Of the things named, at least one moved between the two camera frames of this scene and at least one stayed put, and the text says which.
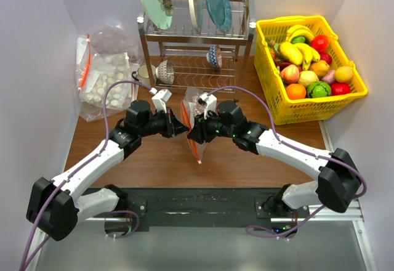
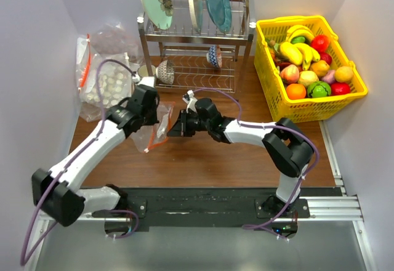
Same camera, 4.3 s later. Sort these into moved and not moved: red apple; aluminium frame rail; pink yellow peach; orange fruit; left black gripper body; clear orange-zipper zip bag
Moved: left black gripper body; clear orange-zipper zip bag
Not moved: orange fruit; aluminium frame rail; pink yellow peach; red apple
